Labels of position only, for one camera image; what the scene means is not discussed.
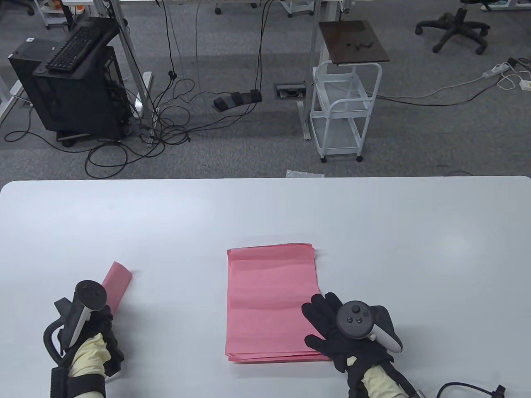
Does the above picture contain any person's left hand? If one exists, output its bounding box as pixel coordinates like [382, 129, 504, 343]
[56, 305, 126, 379]

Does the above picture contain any person's right hand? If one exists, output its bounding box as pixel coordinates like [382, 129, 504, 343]
[301, 292, 402, 374]

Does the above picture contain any grey white handheld controller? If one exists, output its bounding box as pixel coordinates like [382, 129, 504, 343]
[336, 300, 404, 354]
[43, 280, 108, 366]

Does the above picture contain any person's left forearm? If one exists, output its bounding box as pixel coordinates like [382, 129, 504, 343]
[50, 334, 112, 398]

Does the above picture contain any person's right forearm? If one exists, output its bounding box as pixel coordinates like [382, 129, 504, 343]
[360, 364, 406, 398]

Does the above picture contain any metal floor socket box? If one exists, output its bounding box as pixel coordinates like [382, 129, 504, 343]
[274, 84, 308, 100]

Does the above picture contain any black foot pedal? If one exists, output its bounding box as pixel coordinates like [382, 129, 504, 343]
[213, 90, 263, 112]

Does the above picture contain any black computer tower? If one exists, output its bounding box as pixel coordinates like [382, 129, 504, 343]
[8, 38, 130, 142]

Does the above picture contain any grey metal desk leg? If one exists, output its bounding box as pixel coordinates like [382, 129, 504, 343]
[92, 0, 153, 146]

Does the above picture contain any dark brown board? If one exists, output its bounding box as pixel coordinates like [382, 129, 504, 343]
[318, 20, 391, 67]

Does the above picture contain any white desk foot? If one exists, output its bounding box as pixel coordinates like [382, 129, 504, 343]
[0, 75, 26, 126]

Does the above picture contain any white power strip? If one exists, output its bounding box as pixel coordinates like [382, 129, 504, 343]
[482, 62, 512, 79]

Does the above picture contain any black keyboard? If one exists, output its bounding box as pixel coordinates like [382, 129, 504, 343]
[45, 26, 105, 73]

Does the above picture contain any white storage cart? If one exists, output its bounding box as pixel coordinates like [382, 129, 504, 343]
[33, 0, 76, 30]
[280, 0, 317, 18]

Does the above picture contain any black office chair base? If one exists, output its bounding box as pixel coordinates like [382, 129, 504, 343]
[416, 0, 491, 55]

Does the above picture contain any white wire cart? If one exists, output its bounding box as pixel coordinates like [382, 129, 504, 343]
[310, 61, 383, 163]

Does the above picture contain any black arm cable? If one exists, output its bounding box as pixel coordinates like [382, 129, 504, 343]
[437, 381, 508, 398]

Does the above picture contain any tangle of black floor cables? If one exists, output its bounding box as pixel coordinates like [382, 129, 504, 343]
[3, 0, 276, 180]

